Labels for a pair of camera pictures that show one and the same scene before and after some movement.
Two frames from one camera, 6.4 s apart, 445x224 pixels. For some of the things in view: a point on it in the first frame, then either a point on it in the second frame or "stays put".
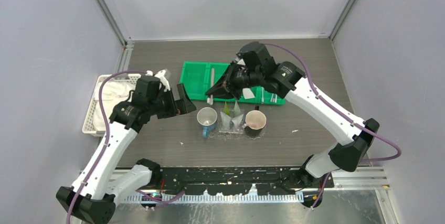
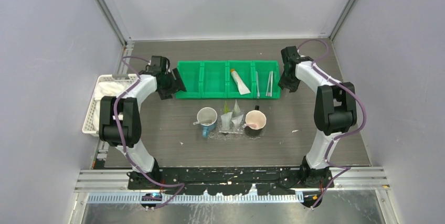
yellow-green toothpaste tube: (226, 109) stays put
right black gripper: (224, 80) to (283, 83)
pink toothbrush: (244, 125) stays put
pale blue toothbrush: (210, 100) to (203, 121)
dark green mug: (255, 117) stays put
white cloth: (114, 92) stays put
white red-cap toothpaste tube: (236, 121) stays put
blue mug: (207, 117) stays put
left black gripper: (181, 107) to (167, 94)
